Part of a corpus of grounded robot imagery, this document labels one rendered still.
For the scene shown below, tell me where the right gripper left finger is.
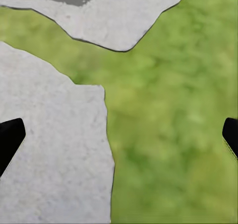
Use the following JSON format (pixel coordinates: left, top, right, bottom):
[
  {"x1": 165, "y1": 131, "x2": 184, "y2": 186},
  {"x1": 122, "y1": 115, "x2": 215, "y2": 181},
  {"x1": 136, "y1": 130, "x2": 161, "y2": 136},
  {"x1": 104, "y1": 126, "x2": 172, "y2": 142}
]
[{"x1": 0, "y1": 118, "x2": 26, "y2": 178}]

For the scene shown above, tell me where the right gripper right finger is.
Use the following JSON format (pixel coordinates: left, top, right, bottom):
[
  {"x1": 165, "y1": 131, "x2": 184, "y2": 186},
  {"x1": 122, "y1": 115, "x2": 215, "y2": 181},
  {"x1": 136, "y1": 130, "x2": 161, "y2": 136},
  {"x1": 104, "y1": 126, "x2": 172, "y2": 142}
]
[{"x1": 222, "y1": 117, "x2": 238, "y2": 158}]

